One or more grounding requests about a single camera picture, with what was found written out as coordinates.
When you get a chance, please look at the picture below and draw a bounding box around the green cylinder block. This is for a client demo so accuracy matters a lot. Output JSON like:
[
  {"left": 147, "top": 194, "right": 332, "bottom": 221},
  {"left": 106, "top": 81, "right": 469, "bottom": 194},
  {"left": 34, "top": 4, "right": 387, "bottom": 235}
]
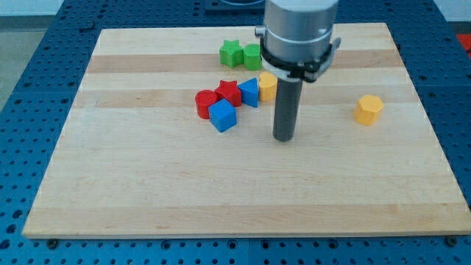
[{"left": 244, "top": 43, "right": 262, "bottom": 71}]

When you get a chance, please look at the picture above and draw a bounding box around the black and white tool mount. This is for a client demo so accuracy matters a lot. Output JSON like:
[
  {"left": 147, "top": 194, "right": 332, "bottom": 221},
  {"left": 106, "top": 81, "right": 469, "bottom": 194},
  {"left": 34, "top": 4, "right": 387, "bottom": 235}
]
[{"left": 260, "top": 37, "right": 341, "bottom": 82}]

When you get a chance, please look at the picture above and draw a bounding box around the yellow heart block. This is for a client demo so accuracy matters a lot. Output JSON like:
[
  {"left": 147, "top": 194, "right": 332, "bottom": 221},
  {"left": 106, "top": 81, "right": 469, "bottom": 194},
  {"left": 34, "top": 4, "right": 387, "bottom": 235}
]
[{"left": 258, "top": 71, "right": 277, "bottom": 102}]

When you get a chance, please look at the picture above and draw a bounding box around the green star block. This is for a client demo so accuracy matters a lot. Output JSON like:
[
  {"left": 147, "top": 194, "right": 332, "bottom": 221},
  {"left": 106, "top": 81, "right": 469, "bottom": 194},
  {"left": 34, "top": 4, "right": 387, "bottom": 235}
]
[{"left": 219, "top": 40, "right": 244, "bottom": 68}]

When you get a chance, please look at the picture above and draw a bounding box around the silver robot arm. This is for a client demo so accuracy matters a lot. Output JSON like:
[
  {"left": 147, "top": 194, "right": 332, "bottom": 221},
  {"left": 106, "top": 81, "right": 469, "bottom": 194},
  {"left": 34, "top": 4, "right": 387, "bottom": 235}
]
[{"left": 255, "top": 0, "right": 341, "bottom": 142}]

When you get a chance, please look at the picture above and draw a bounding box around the red star block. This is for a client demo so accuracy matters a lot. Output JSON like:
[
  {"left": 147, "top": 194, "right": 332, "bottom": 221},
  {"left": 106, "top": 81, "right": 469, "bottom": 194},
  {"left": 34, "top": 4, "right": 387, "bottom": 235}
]
[{"left": 215, "top": 80, "right": 242, "bottom": 107}]

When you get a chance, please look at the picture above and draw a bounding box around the yellow hexagon block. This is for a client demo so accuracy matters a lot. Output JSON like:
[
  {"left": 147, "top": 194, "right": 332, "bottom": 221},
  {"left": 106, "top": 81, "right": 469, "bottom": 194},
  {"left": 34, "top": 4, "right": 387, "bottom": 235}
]
[{"left": 353, "top": 94, "right": 384, "bottom": 126}]

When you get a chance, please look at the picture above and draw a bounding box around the red object at right edge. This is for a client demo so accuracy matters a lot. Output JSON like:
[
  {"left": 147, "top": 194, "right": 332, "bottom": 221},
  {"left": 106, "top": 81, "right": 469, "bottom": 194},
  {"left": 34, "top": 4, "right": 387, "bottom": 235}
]
[{"left": 456, "top": 33, "right": 471, "bottom": 57}]

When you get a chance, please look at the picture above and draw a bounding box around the red cylinder block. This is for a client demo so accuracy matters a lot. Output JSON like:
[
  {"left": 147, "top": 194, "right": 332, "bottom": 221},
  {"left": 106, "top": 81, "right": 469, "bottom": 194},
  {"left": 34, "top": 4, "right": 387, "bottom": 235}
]
[{"left": 194, "top": 90, "right": 218, "bottom": 119}]

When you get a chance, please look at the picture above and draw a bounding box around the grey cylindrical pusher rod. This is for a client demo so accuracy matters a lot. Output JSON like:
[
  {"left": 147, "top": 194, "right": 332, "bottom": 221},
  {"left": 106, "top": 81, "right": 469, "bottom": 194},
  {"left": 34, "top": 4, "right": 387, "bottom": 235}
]
[{"left": 272, "top": 79, "right": 302, "bottom": 142}]

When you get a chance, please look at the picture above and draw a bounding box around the wooden board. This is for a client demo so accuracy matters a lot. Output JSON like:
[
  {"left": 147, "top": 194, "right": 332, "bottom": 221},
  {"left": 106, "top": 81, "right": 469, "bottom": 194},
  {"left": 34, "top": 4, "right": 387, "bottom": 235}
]
[{"left": 23, "top": 23, "right": 470, "bottom": 239}]

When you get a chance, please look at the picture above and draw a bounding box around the blue triangle block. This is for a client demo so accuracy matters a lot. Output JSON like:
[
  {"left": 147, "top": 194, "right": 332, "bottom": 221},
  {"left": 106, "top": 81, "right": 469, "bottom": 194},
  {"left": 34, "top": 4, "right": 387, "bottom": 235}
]
[{"left": 238, "top": 78, "right": 258, "bottom": 107}]

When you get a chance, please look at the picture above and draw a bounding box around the blue cube block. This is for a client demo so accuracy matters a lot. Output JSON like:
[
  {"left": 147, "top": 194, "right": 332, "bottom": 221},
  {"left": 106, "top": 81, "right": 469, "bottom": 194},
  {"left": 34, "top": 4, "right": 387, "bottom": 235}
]
[{"left": 208, "top": 99, "right": 237, "bottom": 133}]

